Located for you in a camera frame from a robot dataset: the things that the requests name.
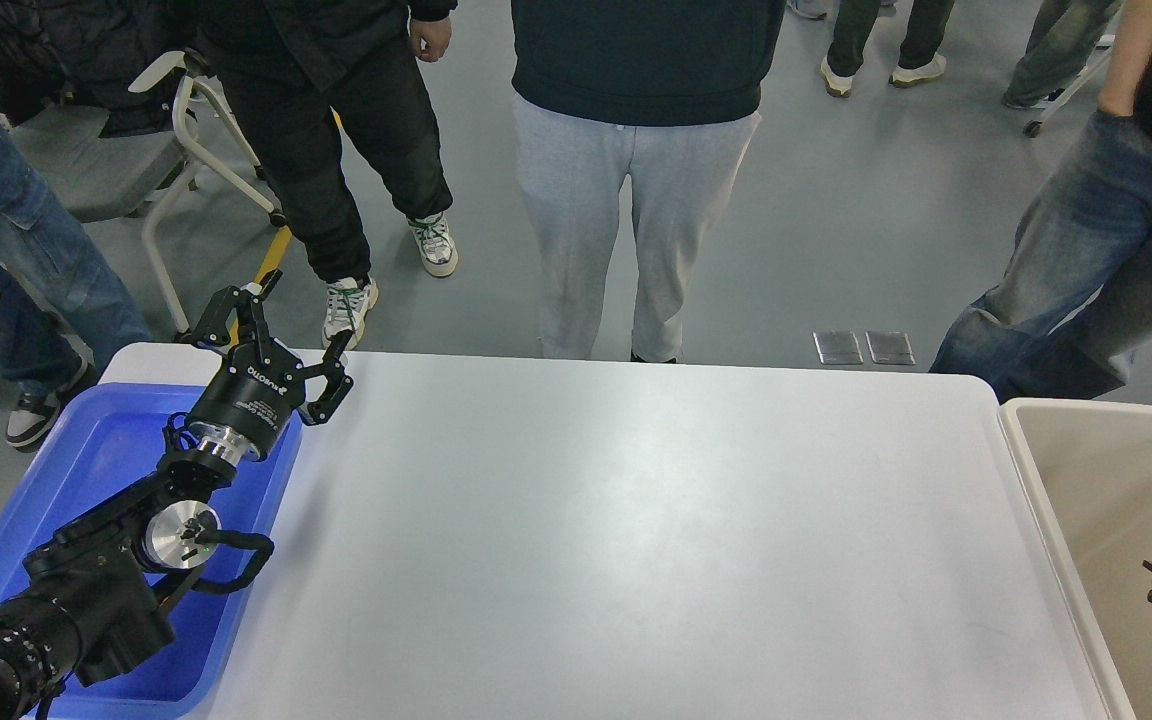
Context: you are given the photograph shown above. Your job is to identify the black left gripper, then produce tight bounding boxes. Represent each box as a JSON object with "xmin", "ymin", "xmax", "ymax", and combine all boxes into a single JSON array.
[{"xmin": 185, "ymin": 270, "xmax": 355, "ymax": 464}]

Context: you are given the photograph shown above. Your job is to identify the person in faded jeans right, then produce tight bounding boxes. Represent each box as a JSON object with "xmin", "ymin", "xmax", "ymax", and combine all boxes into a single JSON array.
[{"xmin": 931, "ymin": 1, "xmax": 1152, "ymax": 402}]

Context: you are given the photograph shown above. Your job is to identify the person in dark green trousers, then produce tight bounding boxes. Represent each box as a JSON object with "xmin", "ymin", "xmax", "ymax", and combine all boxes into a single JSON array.
[{"xmin": 819, "ymin": 0, "xmax": 957, "ymax": 99}]

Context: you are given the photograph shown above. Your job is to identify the grey office chair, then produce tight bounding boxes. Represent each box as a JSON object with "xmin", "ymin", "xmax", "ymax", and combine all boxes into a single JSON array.
[{"xmin": 0, "ymin": 1, "xmax": 285, "ymax": 332}]

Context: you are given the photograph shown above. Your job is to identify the metal floor plate left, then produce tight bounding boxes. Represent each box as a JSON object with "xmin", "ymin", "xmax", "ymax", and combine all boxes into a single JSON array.
[{"xmin": 813, "ymin": 331, "xmax": 865, "ymax": 366}]

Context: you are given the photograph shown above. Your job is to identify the metal floor plate right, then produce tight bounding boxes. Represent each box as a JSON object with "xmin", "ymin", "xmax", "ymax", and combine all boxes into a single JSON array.
[{"xmin": 865, "ymin": 331, "xmax": 916, "ymax": 366}]

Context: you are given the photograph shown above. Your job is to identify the person in black trousers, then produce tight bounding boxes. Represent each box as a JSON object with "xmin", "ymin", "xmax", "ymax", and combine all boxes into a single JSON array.
[{"xmin": 197, "ymin": 1, "xmax": 460, "ymax": 344}]

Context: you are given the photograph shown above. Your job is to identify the person in blue jeans left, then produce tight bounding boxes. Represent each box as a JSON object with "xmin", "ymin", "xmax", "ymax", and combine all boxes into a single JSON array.
[{"xmin": 0, "ymin": 124, "xmax": 150, "ymax": 450}]

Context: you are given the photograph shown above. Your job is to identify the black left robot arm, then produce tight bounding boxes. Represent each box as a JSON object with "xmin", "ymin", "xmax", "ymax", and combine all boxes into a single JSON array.
[{"xmin": 0, "ymin": 270, "xmax": 353, "ymax": 719}]

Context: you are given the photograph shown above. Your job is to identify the person in grey-green trousers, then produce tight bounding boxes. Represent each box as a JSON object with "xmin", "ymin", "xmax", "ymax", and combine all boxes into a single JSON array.
[{"xmin": 1001, "ymin": 1, "xmax": 1123, "ymax": 109}]

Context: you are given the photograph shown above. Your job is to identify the metal floor plate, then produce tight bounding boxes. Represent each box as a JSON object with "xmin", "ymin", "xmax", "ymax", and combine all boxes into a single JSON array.
[
  {"xmin": 813, "ymin": 331, "xmax": 865, "ymax": 366},
  {"xmin": 865, "ymin": 331, "xmax": 916, "ymax": 366}
]

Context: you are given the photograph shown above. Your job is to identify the beige plastic bin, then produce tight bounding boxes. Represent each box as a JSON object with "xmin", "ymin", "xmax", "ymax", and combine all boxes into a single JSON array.
[{"xmin": 1000, "ymin": 397, "xmax": 1152, "ymax": 719}]

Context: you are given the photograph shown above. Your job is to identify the person in grey sweatpants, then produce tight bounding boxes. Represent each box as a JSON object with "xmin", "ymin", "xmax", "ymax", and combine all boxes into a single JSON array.
[{"xmin": 511, "ymin": 1, "xmax": 785, "ymax": 363}]

